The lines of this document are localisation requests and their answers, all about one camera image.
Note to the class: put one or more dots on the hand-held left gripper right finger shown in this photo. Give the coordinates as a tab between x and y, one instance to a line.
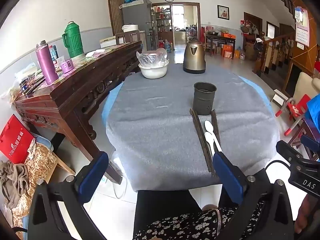
226	172

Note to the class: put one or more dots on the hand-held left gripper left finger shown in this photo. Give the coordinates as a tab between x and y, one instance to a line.
96	165

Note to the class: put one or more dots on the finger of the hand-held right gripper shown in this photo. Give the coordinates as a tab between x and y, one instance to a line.
310	143
287	151

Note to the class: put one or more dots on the white plastic spoon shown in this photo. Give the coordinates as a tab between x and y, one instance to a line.
208	137
208	125

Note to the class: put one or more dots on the dark metal utensil holder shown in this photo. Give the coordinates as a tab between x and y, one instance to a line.
204	98

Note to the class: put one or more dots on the person's right hand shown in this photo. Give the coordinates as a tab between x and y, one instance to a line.
307	215

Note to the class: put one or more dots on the dark wooden stool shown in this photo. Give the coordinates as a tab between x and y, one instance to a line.
303	136

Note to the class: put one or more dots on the white power strip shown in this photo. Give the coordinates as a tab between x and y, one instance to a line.
113	161

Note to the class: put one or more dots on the blue plastic sheet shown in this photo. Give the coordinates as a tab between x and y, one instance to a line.
315	110

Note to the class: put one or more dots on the red child chair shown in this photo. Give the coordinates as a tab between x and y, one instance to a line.
296	110

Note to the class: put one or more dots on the white step stool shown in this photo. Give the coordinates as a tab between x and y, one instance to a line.
280	96

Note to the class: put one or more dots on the speckled plastic sack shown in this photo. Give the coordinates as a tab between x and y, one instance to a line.
40	160

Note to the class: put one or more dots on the beige chair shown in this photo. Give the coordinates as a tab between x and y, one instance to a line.
305	85

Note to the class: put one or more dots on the person's black trousers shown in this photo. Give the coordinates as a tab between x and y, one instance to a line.
167	200

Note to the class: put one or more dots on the blue tablecloth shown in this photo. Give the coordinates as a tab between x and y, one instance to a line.
110	100

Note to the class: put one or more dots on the grey tablecloth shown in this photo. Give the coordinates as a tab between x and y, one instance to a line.
155	120

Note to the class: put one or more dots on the person's floral top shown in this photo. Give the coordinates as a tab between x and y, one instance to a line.
175	227

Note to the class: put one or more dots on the carved dark wooden sideboard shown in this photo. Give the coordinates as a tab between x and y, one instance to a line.
72	90

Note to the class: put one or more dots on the brown crumpled cloth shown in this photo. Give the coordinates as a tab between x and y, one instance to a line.
13	180

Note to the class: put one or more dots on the red paper bag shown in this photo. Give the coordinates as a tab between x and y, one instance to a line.
15	140

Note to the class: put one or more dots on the wooden stair railing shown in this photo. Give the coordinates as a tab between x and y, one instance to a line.
275	52

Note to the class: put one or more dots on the purple mug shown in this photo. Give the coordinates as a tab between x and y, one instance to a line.
67	66

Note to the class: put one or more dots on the pink checked cloth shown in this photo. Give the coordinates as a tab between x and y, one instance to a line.
82	61

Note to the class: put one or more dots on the clear water jug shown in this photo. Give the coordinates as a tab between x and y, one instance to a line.
242	53

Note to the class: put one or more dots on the clear plastic cup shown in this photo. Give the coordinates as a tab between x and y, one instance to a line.
60	60

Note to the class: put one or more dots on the white tissue paper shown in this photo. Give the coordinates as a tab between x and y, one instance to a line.
96	52

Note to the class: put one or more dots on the clear plastic bag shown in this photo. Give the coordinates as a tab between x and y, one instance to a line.
10	92

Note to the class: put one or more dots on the purple thermos flask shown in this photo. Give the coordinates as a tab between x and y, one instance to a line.
46	61

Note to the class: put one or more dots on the tall orange box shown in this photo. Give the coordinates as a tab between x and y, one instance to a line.
227	51

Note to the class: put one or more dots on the bronze electric kettle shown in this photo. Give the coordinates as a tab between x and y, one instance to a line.
194	57

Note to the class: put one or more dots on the blue bottle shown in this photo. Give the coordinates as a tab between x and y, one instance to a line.
56	51

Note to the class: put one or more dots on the white chest freezer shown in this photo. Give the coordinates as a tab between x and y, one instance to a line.
108	42

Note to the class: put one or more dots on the green thermos jug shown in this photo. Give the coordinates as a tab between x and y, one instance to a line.
72	38

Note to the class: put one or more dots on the dark wooden chair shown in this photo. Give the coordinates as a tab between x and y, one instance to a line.
127	38

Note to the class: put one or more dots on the dark wooden side table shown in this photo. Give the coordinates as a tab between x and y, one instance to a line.
220	40

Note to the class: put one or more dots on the flat orange box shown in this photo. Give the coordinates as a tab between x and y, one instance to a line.
228	34

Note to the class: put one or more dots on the blue water jug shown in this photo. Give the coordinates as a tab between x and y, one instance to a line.
168	46

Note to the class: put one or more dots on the white rice cooker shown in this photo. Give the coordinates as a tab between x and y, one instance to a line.
130	27

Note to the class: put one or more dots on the grey refrigerator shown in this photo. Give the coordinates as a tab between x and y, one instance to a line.
140	22

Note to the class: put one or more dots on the brown wooden door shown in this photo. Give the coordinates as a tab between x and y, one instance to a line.
118	7

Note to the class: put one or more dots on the shelf with bottles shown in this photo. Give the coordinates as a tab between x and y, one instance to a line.
162	17

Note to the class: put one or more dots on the wall calendar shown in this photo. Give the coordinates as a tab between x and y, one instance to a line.
302	27

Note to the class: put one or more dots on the framed wall picture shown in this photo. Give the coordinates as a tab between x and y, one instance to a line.
223	12

